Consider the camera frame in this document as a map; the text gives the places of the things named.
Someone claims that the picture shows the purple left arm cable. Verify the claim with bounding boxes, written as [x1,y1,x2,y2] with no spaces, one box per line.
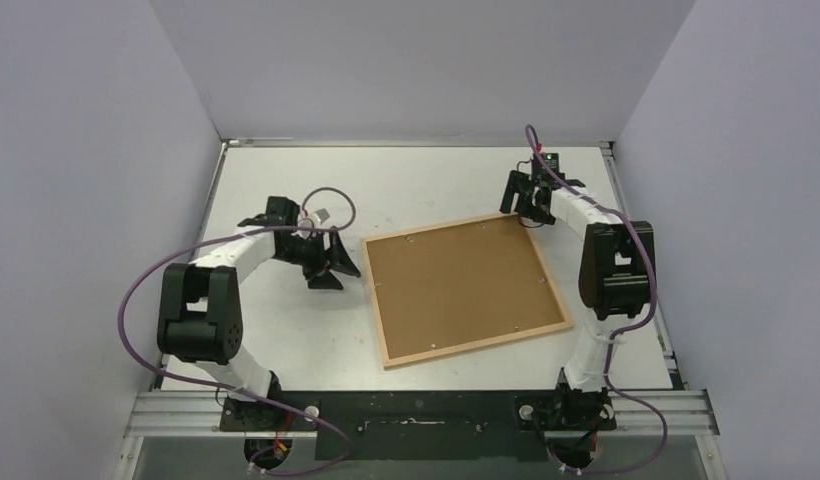
[117,186,358,478]

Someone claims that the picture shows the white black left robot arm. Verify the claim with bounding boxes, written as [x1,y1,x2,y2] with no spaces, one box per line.
[157,196,361,431]

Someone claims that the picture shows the aluminium front extrusion rail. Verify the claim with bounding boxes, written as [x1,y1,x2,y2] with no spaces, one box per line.
[121,389,721,441]

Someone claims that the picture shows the brown frame backing board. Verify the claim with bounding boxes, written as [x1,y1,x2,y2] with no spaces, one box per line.
[366,217,568,361]

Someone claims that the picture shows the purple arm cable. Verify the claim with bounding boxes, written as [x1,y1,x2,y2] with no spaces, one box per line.
[117,186,358,478]
[523,123,670,478]

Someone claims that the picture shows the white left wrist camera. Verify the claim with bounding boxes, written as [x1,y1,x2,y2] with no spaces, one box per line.
[297,208,331,235]

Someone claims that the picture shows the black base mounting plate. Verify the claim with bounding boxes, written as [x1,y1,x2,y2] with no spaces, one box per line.
[219,390,617,462]

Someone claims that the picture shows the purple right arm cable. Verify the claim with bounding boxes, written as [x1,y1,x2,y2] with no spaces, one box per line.
[523,123,670,478]

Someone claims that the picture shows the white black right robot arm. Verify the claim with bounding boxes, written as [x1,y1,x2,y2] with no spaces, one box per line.
[499,153,654,430]

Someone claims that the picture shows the light wooden picture frame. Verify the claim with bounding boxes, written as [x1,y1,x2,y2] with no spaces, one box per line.
[360,212,576,370]

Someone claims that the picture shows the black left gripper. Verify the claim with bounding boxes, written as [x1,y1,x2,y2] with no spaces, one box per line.
[277,228,360,291]

